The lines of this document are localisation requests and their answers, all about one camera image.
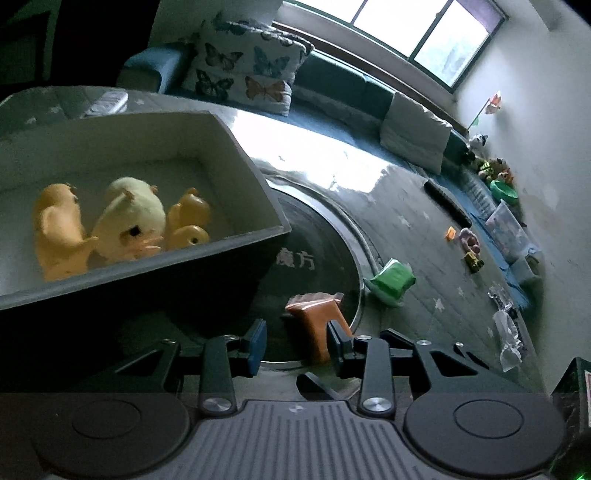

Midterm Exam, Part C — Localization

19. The butterfly print pillow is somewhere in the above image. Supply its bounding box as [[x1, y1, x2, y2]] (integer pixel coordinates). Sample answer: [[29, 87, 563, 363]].
[[182, 13, 314, 116]]

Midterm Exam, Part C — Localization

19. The clear plastic storage box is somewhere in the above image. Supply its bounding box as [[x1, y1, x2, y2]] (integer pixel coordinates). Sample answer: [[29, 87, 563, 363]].
[[485, 200, 533, 264]]

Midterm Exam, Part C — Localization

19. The window with green frame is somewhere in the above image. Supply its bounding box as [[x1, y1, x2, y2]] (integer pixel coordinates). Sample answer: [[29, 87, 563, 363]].
[[276, 0, 507, 92]]

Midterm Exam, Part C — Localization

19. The small flag on stick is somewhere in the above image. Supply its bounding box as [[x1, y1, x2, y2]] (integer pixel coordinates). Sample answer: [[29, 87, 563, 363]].
[[467, 91, 502, 131]]

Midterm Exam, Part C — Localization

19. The small yellow rubber duck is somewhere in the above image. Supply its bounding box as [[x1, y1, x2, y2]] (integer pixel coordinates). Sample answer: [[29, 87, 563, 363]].
[[165, 187, 211, 251]]

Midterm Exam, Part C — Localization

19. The green bean bag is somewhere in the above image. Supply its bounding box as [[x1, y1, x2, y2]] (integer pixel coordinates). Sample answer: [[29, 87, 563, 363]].
[[363, 258, 416, 307]]

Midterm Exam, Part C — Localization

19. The clear plastic bag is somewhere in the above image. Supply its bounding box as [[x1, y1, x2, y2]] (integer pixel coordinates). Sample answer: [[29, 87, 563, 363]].
[[488, 286, 524, 373]]

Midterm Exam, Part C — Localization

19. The yellow plush chick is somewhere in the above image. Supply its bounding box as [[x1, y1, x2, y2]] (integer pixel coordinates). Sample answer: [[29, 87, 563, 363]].
[[92, 177, 166, 264]]

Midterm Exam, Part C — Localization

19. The stuffed toys pile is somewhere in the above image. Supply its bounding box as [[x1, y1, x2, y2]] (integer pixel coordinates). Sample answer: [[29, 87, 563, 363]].
[[468, 134, 514, 186]]

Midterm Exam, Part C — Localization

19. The white folded cushion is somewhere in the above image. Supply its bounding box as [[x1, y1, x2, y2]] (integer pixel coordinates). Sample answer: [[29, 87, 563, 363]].
[[380, 91, 453, 174]]

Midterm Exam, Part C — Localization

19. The small orange toy block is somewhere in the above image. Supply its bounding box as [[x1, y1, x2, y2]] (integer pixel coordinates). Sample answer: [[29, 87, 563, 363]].
[[445, 226, 457, 242]]

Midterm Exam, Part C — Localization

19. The orange bean bag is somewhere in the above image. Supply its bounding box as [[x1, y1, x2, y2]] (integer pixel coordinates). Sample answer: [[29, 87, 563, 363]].
[[284, 292, 353, 363]]

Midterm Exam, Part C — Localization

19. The large orange rubber duck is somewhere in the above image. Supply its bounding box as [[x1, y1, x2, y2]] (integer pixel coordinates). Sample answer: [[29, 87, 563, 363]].
[[32, 183, 98, 282]]

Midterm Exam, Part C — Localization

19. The white cardboard box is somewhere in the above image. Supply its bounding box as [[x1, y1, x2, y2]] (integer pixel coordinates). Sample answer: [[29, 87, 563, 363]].
[[1, 112, 290, 309]]

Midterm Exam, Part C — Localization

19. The black remote control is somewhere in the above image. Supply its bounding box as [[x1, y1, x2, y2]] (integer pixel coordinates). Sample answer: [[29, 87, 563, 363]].
[[423, 180, 472, 228]]

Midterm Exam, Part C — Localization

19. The yellow toy truck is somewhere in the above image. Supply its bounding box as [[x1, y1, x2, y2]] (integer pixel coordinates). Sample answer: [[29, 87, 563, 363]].
[[464, 251, 485, 274]]

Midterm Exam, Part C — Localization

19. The black round turntable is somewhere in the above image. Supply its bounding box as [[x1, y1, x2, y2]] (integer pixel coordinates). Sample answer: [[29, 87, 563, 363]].
[[248, 177, 382, 370]]

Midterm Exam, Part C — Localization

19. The dark green sofa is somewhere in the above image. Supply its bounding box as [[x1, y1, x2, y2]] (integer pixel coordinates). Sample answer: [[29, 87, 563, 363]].
[[117, 44, 536, 313]]

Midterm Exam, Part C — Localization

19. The white remote control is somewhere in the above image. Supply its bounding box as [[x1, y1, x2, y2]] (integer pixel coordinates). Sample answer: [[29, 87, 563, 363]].
[[83, 90, 129, 117]]

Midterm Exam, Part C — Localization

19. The green plastic bowl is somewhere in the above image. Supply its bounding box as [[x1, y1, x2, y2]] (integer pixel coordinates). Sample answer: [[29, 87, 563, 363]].
[[490, 180, 519, 205]]

